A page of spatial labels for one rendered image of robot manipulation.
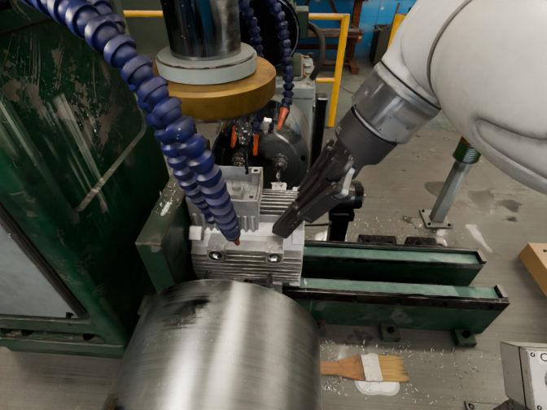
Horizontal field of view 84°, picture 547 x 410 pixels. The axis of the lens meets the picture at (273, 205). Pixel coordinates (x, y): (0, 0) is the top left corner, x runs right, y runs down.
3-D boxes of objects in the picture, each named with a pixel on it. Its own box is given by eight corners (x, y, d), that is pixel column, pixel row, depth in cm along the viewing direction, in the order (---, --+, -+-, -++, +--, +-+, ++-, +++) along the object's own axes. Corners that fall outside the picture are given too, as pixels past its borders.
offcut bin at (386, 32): (400, 60, 489) (416, 0, 435) (408, 70, 454) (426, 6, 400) (367, 60, 491) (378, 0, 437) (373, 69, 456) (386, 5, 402)
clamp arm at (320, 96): (304, 204, 71) (313, 98, 54) (304, 196, 73) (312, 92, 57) (319, 205, 71) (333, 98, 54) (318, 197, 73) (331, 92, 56)
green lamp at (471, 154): (458, 163, 78) (466, 147, 75) (449, 150, 83) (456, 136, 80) (482, 163, 78) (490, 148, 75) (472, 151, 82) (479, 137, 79)
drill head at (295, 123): (210, 222, 78) (193, 135, 62) (235, 142, 109) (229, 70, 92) (307, 226, 77) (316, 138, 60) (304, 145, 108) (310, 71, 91)
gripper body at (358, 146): (347, 95, 40) (308, 147, 45) (357, 124, 34) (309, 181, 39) (391, 123, 42) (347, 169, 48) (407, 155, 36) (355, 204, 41)
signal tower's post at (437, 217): (426, 228, 93) (490, 92, 65) (417, 210, 99) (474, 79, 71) (452, 228, 92) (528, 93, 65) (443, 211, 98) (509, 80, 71)
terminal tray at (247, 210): (192, 230, 54) (184, 199, 49) (205, 193, 62) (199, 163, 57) (258, 233, 53) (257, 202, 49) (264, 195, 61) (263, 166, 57)
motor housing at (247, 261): (199, 298, 61) (181, 233, 48) (218, 230, 75) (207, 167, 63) (299, 303, 60) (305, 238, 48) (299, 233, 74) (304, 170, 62)
